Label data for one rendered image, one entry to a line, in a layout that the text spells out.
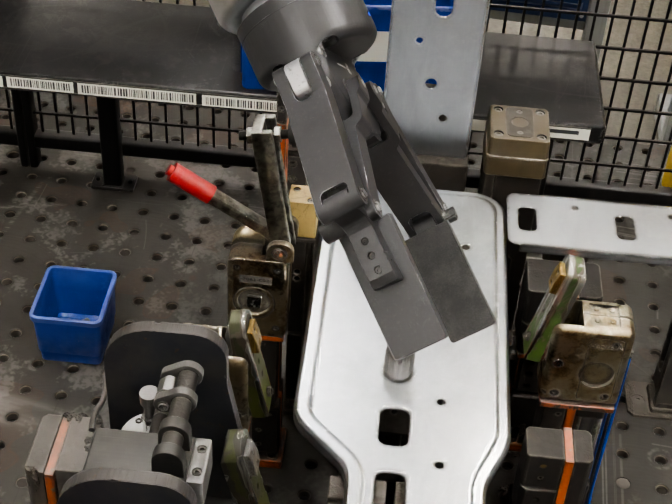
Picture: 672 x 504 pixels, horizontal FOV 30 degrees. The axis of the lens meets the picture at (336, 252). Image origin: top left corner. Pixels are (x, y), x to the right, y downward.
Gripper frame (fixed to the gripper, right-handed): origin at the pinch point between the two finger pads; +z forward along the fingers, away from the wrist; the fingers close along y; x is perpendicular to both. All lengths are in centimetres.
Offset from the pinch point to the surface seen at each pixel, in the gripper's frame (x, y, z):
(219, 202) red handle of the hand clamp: -29, -57, -25
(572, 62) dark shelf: 8, -109, -30
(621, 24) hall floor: 18, -329, -75
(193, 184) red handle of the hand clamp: -31, -55, -27
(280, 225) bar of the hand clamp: -25, -59, -20
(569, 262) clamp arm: 1, -62, -3
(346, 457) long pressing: -26, -49, 6
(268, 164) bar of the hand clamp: -22, -54, -25
